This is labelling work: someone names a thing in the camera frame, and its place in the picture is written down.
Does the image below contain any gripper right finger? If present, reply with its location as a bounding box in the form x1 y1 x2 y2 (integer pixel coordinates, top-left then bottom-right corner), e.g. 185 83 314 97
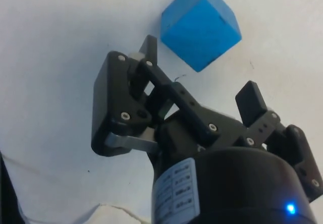
234 80 323 203

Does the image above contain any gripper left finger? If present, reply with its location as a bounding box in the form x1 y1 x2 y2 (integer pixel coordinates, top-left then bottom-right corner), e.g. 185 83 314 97
90 34 221 157

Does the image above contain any blue cube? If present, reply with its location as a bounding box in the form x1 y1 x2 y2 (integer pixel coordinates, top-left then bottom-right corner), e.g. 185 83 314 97
160 0 243 73

